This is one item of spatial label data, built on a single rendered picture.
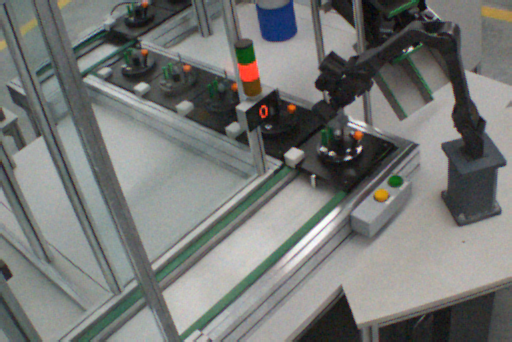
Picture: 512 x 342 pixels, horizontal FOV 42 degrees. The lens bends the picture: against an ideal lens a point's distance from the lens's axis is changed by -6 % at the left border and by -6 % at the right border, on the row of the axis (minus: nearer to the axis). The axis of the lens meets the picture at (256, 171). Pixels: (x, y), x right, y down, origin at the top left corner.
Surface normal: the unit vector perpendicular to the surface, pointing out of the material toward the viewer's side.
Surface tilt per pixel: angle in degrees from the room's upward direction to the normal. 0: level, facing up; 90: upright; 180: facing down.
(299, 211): 0
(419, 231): 0
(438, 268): 0
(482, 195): 90
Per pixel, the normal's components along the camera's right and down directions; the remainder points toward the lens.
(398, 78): 0.30, -0.22
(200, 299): -0.16, -0.76
